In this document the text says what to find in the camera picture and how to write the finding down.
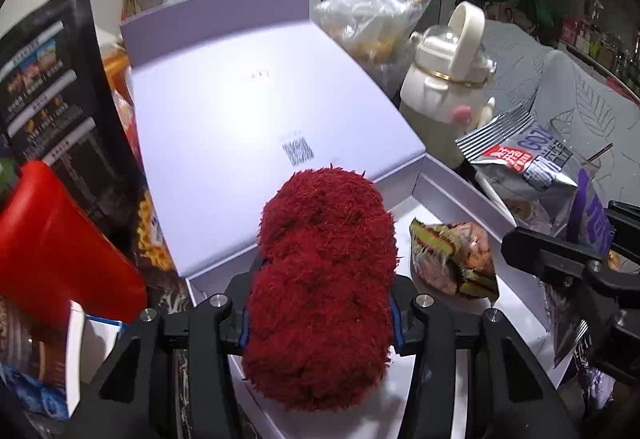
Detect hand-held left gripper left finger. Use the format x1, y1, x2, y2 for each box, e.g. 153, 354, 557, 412
75, 259, 266, 439

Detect blue white box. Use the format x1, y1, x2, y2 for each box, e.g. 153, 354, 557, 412
65, 301, 126, 420

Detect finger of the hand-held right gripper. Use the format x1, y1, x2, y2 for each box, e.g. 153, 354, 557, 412
606, 201, 640, 265
502, 228, 640, 385

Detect purple gift box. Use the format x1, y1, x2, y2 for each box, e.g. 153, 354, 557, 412
120, 0, 576, 439

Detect black printed carton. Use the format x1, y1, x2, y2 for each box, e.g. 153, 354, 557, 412
0, 0, 148, 265

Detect gold red snack packet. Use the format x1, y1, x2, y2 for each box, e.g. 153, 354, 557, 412
410, 218, 501, 301

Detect white cartoon water bottle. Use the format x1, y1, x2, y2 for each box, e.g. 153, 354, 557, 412
399, 1, 498, 170

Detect row of shelf bottles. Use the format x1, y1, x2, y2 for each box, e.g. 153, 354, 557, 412
560, 16, 640, 84

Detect red container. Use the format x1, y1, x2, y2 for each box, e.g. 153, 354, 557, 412
0, 161, 148, 327

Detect silver purple snack packet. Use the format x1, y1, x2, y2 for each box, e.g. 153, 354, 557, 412
456, 106, 617, 370

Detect group of spice jars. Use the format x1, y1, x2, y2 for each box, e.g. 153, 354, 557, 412
0, 294, 66, 380

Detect light blue leaf pillow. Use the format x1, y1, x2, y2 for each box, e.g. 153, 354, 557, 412
477, 19, 640, 220

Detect clear plastic bag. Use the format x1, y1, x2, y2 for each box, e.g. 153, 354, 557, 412
314, 0, 435, 94

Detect yellow snack bag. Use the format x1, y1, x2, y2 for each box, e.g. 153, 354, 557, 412
135, 189, 176, 275

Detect red fluffy socks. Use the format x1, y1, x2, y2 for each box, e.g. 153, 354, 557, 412
241, 163, 401, 412

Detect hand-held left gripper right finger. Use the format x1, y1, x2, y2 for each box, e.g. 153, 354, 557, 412
387, 276, 571, 439

